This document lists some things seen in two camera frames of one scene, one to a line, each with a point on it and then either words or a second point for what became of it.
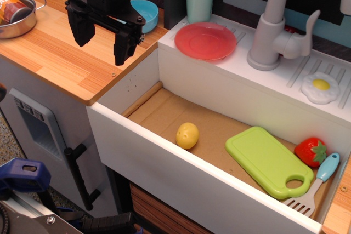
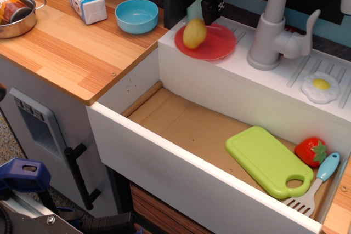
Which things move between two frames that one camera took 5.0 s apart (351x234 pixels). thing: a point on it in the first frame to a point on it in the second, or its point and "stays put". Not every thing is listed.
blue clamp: x=23 y=175 stays put
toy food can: x=12 y=10 stays put
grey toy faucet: x=270 y=40 stays put
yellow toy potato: x=187 y=135 to x=194 y=33
